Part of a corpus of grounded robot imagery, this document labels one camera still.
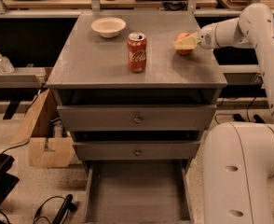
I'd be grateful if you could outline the clear sanitizer bottle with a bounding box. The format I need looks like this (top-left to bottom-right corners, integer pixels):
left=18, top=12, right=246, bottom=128
left=0, top=53, right=14, bottom=74

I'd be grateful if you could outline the grey drawer cabinet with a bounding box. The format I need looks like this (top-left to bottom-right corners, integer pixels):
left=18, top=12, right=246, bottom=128
left=46, top=9, right=228, bottom=224

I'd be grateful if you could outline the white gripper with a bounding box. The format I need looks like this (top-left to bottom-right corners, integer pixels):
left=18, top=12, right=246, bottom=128
left=173, top=24, right=218, bottom=49

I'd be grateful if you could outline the white bowl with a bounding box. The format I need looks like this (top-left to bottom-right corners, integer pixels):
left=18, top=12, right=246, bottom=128
left=91, top=17, right=126, bottom=38

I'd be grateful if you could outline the red apple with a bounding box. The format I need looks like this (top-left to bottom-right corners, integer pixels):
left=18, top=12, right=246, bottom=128
left=174, top=32, right=193, bottom=55

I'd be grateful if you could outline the red Coca-Cola can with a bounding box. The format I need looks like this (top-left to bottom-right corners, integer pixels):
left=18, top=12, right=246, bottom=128
left=127, top=32, right=147, bottom=73

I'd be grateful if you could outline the black floor stand leg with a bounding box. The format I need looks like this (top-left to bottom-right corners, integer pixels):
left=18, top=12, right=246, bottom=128
left=253, top=114, right=265, bottom=123

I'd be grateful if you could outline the grey top drawer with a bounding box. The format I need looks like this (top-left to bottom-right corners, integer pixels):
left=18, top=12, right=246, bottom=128
left=57, top=105, right=215, bottom=132

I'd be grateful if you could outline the brown cardboard box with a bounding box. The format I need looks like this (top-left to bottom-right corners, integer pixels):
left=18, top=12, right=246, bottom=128
left=10, top=89, right=75, bottom=168

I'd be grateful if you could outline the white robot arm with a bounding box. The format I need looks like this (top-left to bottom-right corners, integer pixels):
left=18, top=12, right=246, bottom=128
left=173, top=3, right=274, bottom=224

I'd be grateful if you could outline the black cable on floor left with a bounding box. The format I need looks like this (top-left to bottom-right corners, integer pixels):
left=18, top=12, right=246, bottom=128
left=33, top=193, right=78, bottom=224

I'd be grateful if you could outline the black power adapter with cable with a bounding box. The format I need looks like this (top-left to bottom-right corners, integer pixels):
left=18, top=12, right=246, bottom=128
left=213, top=95, right=259, bottom=125

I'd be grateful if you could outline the grey open bottom drawer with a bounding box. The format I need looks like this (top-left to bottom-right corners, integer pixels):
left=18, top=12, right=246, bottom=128
left=83, top=160, right=194, bottom=224

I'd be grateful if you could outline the grey middle drawer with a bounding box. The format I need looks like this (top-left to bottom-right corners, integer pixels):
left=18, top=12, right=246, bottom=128
left=74, top=141, right=199, bottom=161

